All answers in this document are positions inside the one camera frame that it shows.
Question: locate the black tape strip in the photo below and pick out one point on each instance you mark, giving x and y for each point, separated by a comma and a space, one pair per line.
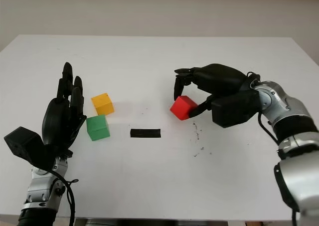
145, 133

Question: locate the yellow wooden block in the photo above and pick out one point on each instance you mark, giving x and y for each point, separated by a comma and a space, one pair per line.
103, 105

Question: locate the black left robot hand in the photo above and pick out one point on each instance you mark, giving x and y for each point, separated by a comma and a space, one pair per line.
57, 121

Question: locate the red wooden block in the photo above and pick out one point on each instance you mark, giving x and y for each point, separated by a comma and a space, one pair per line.
183, 107

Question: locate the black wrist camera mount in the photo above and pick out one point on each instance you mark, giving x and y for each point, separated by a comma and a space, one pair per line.
22, 141
231, 108

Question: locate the green wooden block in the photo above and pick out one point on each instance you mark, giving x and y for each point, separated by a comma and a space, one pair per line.
98, 128

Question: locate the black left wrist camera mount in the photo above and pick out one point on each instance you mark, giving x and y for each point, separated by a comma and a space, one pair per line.
22, 141

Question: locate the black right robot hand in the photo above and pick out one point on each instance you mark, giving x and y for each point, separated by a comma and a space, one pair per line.
219, 78

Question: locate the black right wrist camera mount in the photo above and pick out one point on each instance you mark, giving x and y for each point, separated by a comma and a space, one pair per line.
231, 108

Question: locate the grey robot torso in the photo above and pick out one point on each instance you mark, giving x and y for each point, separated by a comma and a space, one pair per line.
149, 223

